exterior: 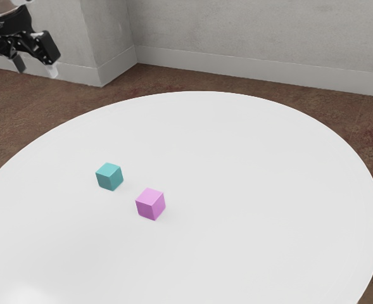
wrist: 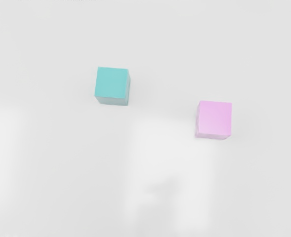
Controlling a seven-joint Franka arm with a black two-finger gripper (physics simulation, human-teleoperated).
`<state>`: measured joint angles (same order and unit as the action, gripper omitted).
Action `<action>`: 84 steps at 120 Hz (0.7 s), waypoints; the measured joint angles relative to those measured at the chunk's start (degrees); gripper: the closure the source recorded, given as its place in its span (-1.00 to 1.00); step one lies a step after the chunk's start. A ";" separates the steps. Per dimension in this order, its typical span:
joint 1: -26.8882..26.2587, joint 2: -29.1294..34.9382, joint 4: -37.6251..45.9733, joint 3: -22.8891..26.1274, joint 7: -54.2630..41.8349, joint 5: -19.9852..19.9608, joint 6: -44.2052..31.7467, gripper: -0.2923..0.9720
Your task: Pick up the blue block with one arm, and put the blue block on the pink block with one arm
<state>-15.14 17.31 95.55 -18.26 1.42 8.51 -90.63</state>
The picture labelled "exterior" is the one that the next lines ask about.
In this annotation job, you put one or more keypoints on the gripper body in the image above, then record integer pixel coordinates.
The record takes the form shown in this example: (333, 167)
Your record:
(9, 22)

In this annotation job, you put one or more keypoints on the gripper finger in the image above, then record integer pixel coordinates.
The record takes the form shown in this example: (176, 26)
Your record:
(5, 47)
(45, 47)

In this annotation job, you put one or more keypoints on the teal block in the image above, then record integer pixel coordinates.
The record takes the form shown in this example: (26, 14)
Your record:
(109, 176)

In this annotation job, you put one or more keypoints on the pink block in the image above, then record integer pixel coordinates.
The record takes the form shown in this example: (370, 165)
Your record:
(150, 204)

